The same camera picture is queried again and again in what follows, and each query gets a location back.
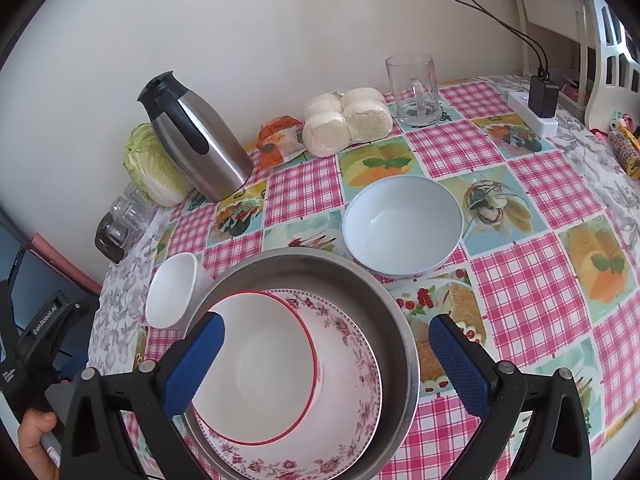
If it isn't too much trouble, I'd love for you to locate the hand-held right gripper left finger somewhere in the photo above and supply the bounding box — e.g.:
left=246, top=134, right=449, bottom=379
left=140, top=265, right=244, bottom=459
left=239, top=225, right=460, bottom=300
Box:
left=59, top=311, right=227, bottom=480

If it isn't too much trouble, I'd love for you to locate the napa cabbage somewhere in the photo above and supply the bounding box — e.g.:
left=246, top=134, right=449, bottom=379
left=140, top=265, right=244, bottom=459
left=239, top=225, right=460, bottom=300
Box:
left=124, top=122, right=197, bottom=207

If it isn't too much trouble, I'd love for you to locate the stainless steel thermos jug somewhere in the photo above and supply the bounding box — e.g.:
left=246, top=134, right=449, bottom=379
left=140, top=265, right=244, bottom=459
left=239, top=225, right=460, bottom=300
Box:
left=137, top=71, right=254, bottom=203

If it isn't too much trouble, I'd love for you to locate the stainless steel basin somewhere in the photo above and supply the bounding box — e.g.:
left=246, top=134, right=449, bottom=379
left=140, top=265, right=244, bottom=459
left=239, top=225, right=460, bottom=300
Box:
left=182, top=253, right=421, bottom=480

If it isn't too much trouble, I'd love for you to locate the white power strip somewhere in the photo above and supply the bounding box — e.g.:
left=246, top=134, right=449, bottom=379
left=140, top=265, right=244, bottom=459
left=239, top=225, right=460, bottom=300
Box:
left=507, top=91, right=558, bottom=137

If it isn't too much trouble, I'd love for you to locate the clear glass mug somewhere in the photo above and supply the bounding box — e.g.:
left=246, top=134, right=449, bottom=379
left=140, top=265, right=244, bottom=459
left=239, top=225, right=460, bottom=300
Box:
left=385, top=53, right=443, bottom=128

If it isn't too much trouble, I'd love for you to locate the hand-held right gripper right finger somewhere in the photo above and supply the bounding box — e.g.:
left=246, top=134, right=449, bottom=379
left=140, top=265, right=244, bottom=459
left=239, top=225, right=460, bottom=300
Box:
left=428, top=313, right=593, bottom=480

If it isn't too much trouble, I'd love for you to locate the light blue bowl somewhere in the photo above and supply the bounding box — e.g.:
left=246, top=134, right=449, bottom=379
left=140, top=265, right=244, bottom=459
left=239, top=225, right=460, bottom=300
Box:
left=341, top=176, right=464, bottom=278

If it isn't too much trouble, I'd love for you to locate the bag of white steamed buns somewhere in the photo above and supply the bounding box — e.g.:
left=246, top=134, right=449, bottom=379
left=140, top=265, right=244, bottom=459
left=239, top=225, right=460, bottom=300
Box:
left=301, top=88, right=394, bottom=157

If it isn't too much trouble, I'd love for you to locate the glass jar with dark contents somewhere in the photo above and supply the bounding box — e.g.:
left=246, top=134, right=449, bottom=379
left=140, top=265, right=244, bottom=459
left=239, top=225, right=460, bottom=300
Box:
left=95, top=210, right=138, bottom=264

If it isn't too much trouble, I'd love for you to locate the colourful candy packet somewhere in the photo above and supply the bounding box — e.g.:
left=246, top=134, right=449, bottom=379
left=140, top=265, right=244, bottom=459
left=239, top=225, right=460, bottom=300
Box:
left=607, top=116, right=640, bottom=180

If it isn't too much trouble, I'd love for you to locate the plain white bowl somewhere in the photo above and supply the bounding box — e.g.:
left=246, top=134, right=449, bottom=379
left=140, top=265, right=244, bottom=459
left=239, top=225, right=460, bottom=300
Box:
left=145, top=252, right=216, bottom=331

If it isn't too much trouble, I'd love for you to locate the black charger cable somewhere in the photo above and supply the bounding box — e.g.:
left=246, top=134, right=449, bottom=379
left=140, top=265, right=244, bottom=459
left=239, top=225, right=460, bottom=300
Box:
left=449, top=0, right=552, bottom=80
left=449, top=0, right=543, bottom=78

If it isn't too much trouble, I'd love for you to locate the clear glass jar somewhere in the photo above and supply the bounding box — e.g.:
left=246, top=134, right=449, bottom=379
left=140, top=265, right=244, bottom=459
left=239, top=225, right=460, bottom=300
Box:
left=112, top=182, right=153, bottom=241

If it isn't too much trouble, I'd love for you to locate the person's left hand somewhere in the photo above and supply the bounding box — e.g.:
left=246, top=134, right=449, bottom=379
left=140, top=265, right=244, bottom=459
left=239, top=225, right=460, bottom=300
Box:
left=16, top=406, right=63, bottom=480

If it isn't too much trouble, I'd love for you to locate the orange snack packet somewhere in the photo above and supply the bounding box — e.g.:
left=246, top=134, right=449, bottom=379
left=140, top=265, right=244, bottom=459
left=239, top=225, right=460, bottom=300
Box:
left=256, top=116, right=307, bottom=170

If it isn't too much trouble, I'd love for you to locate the red rimmed white bowl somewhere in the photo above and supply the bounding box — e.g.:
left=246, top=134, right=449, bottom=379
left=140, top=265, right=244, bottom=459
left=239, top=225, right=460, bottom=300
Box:
left=192, top=291, right=323, bottom=446

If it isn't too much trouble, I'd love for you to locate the cream wooden shelf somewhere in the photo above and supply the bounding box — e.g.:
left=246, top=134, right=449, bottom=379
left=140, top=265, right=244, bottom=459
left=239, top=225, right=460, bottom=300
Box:
left=510, top=0, right=591, bottom=78

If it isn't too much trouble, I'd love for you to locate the floral rimmed white plate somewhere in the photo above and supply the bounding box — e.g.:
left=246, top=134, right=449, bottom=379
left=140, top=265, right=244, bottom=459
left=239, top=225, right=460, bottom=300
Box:
left=192, top=290, right=383, bottom=480

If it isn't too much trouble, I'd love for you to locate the white plastic rack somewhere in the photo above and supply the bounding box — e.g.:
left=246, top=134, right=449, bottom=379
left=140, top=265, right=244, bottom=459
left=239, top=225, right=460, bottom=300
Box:
left=582, top=0, right=640, bottom=128

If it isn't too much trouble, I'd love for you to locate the black charger plug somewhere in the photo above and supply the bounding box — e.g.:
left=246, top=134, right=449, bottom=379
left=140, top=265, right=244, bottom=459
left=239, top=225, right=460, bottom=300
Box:
left=529, top=74, right=560, bottom=120

